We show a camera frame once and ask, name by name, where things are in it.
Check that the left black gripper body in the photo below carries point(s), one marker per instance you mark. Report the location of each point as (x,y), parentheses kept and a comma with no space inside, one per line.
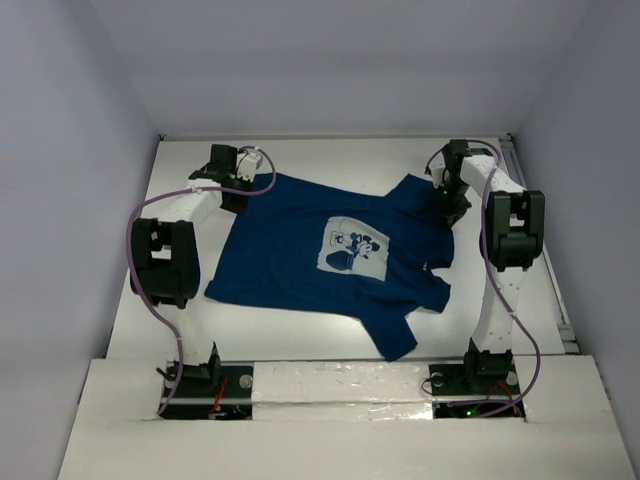
(232,198)

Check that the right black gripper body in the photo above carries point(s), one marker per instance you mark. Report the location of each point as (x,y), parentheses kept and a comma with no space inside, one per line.
(452,195)

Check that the blue printed t-shirt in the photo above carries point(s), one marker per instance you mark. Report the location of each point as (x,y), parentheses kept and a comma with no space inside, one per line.
(309,247)

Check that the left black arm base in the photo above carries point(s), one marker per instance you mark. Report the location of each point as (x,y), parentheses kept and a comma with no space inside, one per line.
(215,390)

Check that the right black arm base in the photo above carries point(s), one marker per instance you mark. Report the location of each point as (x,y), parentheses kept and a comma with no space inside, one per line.
(456,396)

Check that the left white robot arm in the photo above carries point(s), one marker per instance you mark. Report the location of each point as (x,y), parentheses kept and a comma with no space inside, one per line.
(164,250)

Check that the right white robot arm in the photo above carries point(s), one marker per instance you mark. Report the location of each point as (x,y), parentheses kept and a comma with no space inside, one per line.
(511,239)

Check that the white foam strip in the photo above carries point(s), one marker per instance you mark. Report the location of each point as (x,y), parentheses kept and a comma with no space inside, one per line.
(361,391)

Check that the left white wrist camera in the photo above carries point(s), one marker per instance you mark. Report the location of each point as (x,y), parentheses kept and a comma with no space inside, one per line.
(248,163)

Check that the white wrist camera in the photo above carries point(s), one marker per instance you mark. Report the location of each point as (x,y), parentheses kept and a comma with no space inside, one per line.
(437,173)
(248,163)

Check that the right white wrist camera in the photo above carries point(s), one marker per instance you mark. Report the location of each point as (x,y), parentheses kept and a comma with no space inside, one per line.
(437,173)

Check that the aluminium rail at right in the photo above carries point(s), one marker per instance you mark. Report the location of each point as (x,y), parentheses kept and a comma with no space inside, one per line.
(542,260)

